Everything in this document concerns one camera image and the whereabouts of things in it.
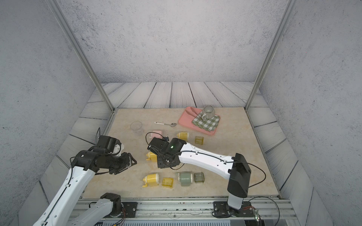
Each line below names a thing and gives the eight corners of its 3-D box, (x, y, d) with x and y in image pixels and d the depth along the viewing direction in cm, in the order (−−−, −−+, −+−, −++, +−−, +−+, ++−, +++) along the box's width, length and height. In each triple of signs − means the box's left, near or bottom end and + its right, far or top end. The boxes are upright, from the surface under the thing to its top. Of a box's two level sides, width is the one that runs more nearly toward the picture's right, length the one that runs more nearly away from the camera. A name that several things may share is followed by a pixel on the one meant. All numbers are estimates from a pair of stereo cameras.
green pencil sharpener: (175, 186, 83) (174, 181, 77) (176, 176, 87) (175, 171, 80) (192, 186, 83) (192, 181, 76) (192, 176, 86) (192, 170, 80)
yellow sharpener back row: (177, 142, 103) (176, 135, 96) (177, 138, 105) (176, 132, 98) (189, 142, 103) (189, 135, 96) (189, 138, 104) (189, 132, 98)
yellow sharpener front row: (144, 188, 82) (141, 184, 76) (144, 180, 85) (141, 175, 79) (160, 185, 83) (158, 180, 77) (159, 178, 86) (157, 172, 80)
